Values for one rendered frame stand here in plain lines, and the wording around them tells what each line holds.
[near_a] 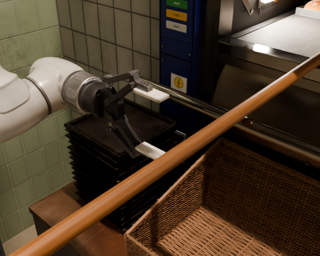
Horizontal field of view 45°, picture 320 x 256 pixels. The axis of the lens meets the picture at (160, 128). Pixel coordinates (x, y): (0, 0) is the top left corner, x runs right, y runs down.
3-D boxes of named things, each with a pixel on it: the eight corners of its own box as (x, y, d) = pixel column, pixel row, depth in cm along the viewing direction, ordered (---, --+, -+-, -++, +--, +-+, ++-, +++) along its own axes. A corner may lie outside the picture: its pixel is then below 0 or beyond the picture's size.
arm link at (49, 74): (99, 97, 97) (57, 124, 90) (62, 80, 106) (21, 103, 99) (89, 59, 90) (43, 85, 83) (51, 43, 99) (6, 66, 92)
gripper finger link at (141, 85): (134, 82, 77) (133, 68, 75) (153, 90, 74) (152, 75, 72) (129, 85, 76) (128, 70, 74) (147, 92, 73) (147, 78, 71)
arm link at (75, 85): (94, 99, 96) (110, 107, 92) (64, 113, 90) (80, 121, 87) (91, 65, 91) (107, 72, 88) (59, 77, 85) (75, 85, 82)
